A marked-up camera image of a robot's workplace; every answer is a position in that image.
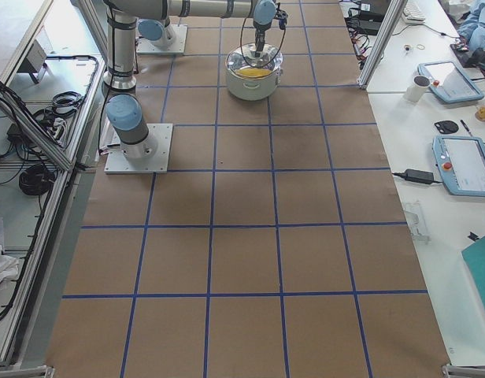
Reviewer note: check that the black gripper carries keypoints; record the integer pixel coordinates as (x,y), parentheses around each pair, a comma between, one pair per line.
(260,35)

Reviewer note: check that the glass pot lid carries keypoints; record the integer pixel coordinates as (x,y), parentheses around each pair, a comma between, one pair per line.
(245,56)

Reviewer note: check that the pale green cooking pot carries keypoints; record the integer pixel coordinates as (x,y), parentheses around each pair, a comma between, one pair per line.
(252,89)

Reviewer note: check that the black power brick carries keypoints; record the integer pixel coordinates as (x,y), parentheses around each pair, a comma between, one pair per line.
(368,27)

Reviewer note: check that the white mug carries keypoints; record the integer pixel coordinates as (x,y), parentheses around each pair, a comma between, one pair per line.
(417,88)

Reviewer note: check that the blue teach pendant far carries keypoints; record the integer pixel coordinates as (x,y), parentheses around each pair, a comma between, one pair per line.
(450,82)

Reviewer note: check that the blue teach pendant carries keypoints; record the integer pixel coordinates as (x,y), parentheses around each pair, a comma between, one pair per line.
(450,82)
(461,164)

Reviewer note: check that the black computer mouse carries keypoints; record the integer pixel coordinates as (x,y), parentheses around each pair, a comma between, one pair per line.
(446,127)

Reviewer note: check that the black power adapter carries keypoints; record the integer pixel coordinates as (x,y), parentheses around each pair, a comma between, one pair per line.
(418,176)

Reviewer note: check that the white power strip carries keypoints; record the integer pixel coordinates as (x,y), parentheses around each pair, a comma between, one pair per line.
(57,128)

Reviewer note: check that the clear plastic holder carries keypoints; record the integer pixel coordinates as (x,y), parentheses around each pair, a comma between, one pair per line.
(416,222)

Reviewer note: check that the blue teach pendant near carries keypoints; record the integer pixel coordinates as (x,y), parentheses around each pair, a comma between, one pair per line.
(461,164)

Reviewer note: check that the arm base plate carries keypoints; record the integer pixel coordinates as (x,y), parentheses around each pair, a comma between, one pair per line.
(172,42)
(148,156)

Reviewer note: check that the aluminium frame post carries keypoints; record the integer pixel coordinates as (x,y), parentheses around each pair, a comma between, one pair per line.
(388,25)

